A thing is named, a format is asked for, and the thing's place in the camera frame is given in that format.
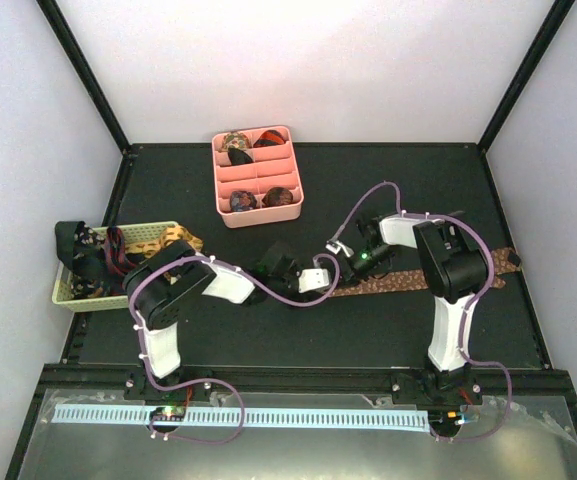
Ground brown floral necktie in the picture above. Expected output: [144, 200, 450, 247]
[332, 247, 522, 297]

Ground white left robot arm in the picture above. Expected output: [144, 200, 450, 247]
[123, 240, 306, 399]

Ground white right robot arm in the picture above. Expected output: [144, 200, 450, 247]
[326, 211, 494, 403]

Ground dark brown rolled tie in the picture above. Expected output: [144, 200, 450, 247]
[262, 187, 294, 208]

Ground blue patterned rolled tie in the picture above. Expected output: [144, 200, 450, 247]
[229, 190, 257, 213]

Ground pink divided organizer box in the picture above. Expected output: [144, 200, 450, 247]
[211, 125, 304, 229]

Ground black orange rolled tie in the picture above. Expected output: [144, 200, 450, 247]
[253, 129, 286, 148]

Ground floral rolled tie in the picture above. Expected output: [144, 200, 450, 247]
[220, 131, 251, 152]

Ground dark striped tie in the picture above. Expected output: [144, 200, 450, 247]
[103, 226, 136, 277]

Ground black patterned tie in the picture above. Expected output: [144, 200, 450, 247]
[54, 221, 116, 300]

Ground light green plastic basket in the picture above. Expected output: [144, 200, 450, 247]
[52, 221, 179, 313]

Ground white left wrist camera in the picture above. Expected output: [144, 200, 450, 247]
[298, 268, 331, 294]

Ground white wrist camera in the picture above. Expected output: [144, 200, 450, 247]
[325, 239, 354, 258]
[298, 268, 331, 294]

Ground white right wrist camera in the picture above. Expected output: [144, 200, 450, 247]
[325, 239, 354, 258]

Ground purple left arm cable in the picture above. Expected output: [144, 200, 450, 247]
[127, 253, 342, 445]

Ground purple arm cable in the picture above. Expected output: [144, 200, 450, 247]
[127, 253, 342, 445]
[326, 181, 514, 444]

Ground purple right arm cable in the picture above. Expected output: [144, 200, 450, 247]
[326, 181, 514, 444]

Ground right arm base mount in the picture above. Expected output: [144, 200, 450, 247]
[390, 365, 482, 441]

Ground light blue cable duct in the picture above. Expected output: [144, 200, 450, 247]
[51, 404, 430, 433]

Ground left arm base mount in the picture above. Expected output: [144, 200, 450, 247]
[123, 371, 214, 434]

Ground black corner frame post right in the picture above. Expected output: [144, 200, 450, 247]
[477, 0, 576, 154]

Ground black corner frame post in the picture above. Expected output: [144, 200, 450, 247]
[477, 0, 576, 154]
[36, 0, 131, 154]

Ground black corner frame post left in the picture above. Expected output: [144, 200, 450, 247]
[36, 0, 131, 154]

